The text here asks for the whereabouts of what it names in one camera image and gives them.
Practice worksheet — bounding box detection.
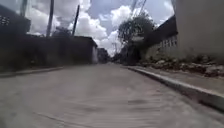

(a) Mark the small dark building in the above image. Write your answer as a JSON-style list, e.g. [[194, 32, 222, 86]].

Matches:
[[97, 47, 110, 64]]

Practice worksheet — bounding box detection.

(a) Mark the grey concrete road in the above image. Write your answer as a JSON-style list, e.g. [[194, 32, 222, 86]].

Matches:
[[0, 63, 224, 128]]

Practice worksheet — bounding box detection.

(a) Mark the dark leafy tree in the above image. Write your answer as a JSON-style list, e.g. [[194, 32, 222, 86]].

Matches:
[[117, 13, 156, 66]]

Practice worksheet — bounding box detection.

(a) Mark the tall dark pole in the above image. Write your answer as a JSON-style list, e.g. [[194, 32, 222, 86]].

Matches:
[[71, 4, 81, 37], [45, 0, 55, 38]]

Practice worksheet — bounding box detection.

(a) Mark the low building with windows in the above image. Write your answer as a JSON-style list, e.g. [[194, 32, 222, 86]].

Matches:
[[143, 14, 179, 62]]

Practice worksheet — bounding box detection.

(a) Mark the pile of rubble and weeds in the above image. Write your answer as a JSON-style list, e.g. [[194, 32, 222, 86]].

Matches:
[[139, 54, 224, 78]]

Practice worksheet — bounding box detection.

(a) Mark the grey concrete kerb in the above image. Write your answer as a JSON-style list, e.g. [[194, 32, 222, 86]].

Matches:
[[123, 65, 224, 112]]

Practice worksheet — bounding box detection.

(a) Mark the low grey kerb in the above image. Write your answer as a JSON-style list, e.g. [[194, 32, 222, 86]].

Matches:
[[0, 65, 66, 79]]

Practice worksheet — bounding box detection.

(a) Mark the grey raised pavement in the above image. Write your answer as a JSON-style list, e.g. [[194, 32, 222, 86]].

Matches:
[[131, 65, 224, 96]]

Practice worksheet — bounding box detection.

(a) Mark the pale grey building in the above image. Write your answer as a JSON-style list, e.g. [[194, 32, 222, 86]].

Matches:
[[171, 0, 224, 64]]

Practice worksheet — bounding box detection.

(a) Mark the long dark wall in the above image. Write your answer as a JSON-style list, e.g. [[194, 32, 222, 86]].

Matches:
[[0, 33, 99, 73]]

